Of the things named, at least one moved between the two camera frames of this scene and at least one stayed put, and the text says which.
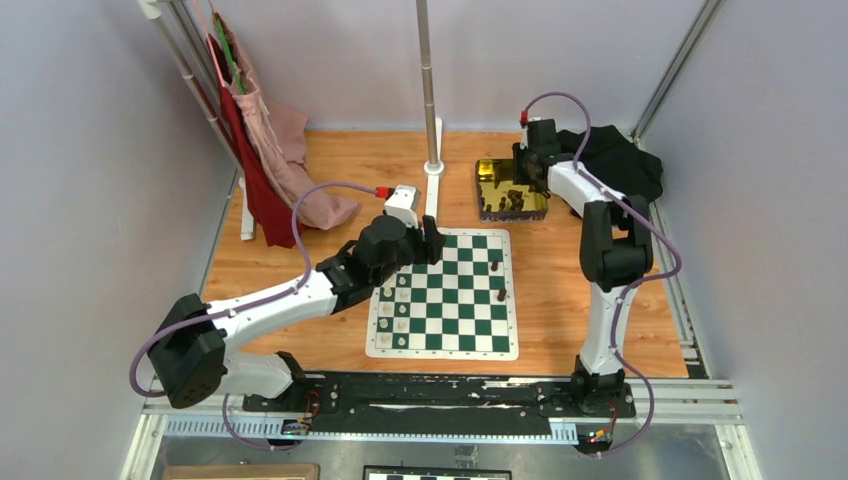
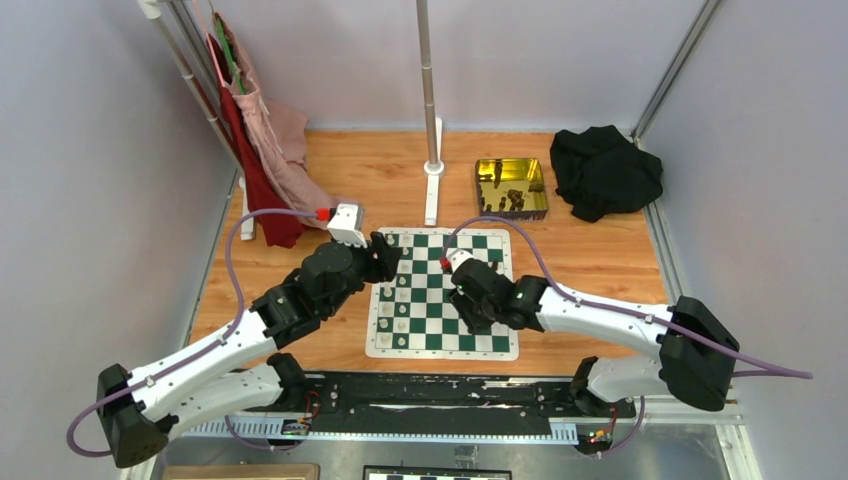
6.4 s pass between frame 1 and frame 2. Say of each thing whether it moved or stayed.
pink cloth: stayed
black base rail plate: stayed
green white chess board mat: stayed
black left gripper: moved
